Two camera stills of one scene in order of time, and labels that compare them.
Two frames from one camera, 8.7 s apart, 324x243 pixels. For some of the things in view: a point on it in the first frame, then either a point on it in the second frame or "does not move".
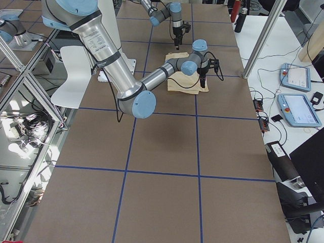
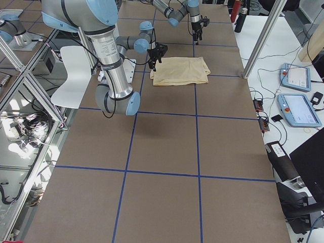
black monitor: [309, 159] does not move
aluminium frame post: [278, 8] does not move
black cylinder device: [281, 162] does not move
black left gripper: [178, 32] → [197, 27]
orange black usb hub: [258, 105] does not move
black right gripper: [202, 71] → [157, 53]
